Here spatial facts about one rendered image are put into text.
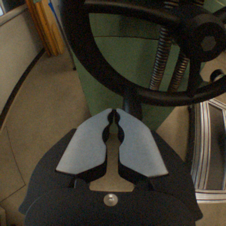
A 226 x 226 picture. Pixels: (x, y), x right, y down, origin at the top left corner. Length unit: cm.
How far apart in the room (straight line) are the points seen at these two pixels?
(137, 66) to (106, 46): 12
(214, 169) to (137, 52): 84
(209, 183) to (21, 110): 173
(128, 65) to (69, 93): 86
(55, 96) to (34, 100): 26
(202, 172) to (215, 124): 41
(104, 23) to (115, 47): 8
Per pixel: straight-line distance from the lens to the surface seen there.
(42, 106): 121
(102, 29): 32
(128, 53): 35
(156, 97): 20
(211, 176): 91
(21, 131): 123
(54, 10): 116
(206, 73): 52
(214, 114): 111
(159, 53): 22
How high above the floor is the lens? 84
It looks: 61 degrees down
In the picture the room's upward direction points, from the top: 1 degrees counter-clockwise
